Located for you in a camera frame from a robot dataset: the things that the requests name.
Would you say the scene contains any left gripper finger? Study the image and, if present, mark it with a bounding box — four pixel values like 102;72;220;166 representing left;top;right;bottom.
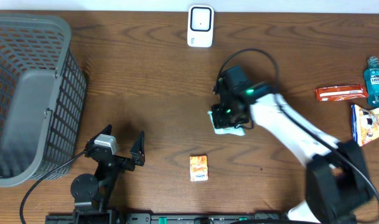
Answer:
130;131;145;166
86;124;112;146

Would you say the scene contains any light green wet wipes pack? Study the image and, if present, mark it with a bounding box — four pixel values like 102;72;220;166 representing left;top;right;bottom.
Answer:
207;111;245;136

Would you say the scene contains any small orange tissue pack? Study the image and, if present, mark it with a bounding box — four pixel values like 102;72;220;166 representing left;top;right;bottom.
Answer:
189;155;208;182

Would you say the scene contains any orange snack bar wrapper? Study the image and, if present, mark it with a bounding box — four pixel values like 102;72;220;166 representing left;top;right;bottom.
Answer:
314;85;368;102

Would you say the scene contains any yellow snack bag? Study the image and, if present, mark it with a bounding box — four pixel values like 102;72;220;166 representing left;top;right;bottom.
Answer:
351;105;379;146

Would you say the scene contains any teal mouthwash bottle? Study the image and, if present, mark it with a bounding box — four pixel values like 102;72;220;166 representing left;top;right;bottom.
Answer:
363;56;379;107

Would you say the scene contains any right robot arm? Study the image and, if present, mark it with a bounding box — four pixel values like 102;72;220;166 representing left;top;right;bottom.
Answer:
209;66;373;223

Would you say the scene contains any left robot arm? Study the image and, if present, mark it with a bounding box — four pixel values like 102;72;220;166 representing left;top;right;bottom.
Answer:
70;124;146;224

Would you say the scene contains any white barcode scanner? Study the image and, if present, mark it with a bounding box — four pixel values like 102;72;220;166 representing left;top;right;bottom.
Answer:
187;5;215;48

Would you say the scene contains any grey plastic shopping basket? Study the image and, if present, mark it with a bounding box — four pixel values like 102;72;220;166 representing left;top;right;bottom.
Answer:
0;14;87;187

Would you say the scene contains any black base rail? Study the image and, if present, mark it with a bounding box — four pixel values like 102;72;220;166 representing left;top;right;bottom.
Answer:
45;212;289;224

